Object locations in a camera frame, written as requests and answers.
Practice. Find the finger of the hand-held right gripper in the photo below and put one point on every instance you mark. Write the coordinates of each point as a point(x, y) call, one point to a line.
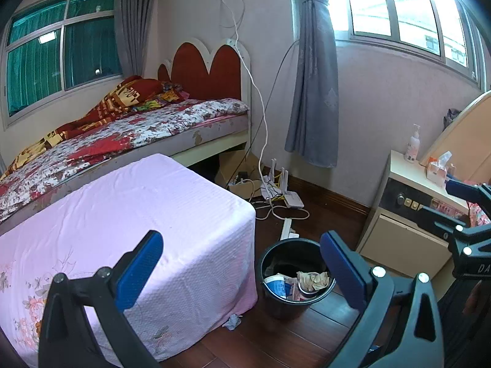
point(435, 218)
point(458, 188)

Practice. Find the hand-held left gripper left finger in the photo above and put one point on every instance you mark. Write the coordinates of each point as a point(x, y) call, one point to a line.
point(140, 272)

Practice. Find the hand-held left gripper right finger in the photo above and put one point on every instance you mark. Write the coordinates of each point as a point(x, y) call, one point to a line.
point(341, 272)

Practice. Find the pale yellow paper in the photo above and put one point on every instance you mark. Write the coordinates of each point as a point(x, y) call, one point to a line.
point(312, 281)

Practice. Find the blue paper cup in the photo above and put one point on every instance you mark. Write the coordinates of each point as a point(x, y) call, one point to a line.
point(277, 286)

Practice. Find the black plastic bucket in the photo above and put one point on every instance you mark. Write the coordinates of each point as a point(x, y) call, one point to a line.
point(276, 306)

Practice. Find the light blue tissue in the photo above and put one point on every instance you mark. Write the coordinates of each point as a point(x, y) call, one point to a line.
point(232, 322)

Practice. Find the person's right hand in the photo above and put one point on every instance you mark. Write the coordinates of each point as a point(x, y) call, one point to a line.
point(473, 297)

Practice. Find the paper tissue box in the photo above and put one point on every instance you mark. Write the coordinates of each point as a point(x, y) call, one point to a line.
point(437, 170)

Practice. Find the pink printed cloth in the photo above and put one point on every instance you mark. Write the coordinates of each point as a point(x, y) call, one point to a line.
point(479, 214)

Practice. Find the cream nightstand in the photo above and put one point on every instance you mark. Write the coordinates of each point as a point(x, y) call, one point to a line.
point(395, 237)

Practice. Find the pink floral tablecloth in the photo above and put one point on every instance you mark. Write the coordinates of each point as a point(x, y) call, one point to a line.
point(134, 218)

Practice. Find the white pump bottle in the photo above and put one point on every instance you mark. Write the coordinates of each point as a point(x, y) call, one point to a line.
point(412, 147)

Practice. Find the white power strip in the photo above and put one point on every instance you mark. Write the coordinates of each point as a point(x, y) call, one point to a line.
point(288, 230)

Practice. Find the white router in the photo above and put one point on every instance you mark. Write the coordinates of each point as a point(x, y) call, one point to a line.
point(291, 199)

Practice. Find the black power adapter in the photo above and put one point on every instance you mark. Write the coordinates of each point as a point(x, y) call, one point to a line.
point(242, 180)

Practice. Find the cardboard box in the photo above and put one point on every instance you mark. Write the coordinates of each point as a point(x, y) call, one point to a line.
point(230, 168)

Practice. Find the floral sheet mattress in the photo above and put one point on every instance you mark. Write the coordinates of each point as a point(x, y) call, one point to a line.
point(153, 130)

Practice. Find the red printed blanket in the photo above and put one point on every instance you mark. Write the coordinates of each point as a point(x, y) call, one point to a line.
point(111, 103)

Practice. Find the grey window curtain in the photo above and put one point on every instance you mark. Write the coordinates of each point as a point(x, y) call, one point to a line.
point(136, 19)
point(312, 84)

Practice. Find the colourful printed pillow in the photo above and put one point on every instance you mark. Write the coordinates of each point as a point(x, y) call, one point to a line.
point(165, 94)

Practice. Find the bright multi-pane window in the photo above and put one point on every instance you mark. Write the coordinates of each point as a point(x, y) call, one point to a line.
point(402, 7)

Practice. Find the red heart-shaped headboard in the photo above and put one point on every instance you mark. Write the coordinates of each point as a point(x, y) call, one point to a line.
point(207, 69)

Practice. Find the window with green curtain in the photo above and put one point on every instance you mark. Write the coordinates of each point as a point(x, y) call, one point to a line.
point(46, 57)

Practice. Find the wooden curved mirror frame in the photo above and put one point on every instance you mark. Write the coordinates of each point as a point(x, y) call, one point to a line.
point(468, 122)

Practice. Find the cream bed frame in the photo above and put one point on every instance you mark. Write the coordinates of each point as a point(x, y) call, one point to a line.
point(214, 145)

